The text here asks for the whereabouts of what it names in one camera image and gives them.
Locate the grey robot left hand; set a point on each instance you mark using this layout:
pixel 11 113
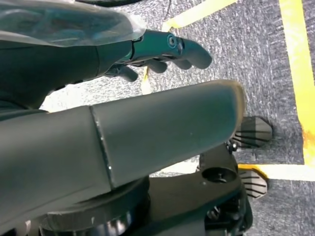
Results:
pixel 147 130

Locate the black robot hip disc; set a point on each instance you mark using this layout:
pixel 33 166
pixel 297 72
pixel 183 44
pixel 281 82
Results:
pixel 98 208

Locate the black ribbed robot left foot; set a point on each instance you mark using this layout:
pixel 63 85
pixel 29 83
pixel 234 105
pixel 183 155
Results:
pixel 255 132

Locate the black ribbed robot foot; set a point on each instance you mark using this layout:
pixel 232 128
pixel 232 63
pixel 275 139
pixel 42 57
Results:
pixel 254 185
pixel 255 132

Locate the black ribbed robot right foot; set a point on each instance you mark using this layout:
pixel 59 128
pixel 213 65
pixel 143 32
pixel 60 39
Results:
pixel 254 185

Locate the orange-stained yellow tape square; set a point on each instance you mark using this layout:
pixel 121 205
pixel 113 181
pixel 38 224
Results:
pixel 295 65

